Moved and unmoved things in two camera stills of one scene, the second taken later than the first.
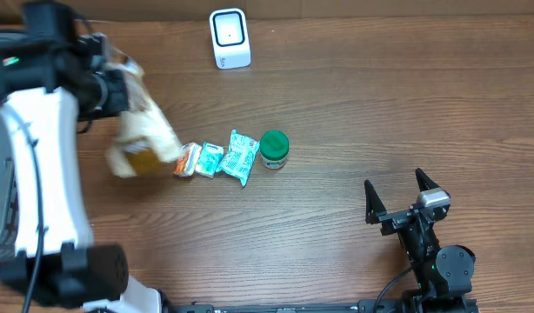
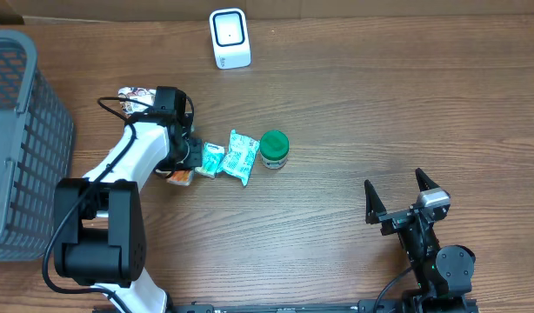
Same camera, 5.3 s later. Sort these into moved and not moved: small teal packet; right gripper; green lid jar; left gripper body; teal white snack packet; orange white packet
Moved: orange white packet; left gripper body
Not moved: small teal packet; green lid jar; teal white snack packet; right gripper
